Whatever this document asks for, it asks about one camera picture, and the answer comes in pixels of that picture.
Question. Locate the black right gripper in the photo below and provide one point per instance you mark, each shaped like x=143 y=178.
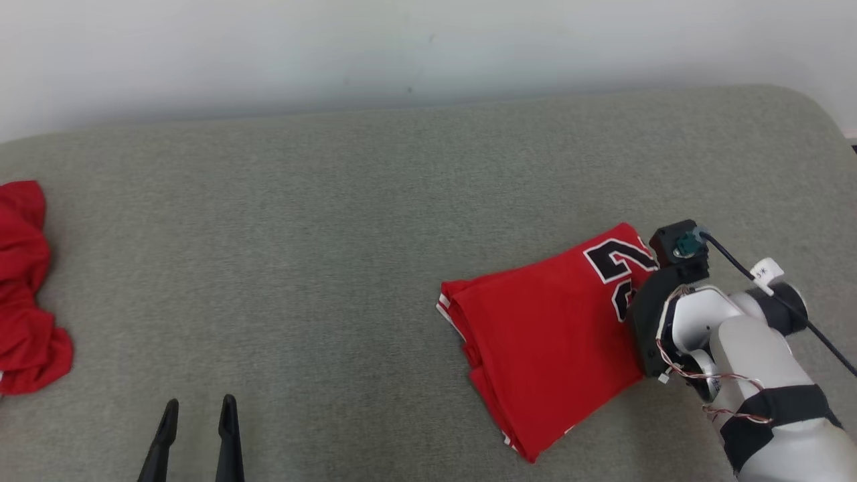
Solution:
x=646 y=321

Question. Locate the grey fabric sofa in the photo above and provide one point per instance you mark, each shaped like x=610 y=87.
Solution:
x=301 y=268

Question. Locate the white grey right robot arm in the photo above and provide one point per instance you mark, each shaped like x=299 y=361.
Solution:
x=756 y=355

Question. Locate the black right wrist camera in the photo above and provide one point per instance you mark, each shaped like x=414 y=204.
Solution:
x=673 y=242

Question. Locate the red shorts white stripe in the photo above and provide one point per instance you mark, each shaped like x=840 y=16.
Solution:
x=27 y=301

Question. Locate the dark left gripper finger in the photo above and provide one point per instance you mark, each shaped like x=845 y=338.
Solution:
x=229 y=442
x=161 y=448

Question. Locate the red basketball jersey number 23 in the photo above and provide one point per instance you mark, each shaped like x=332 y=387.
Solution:
x=549 y=335

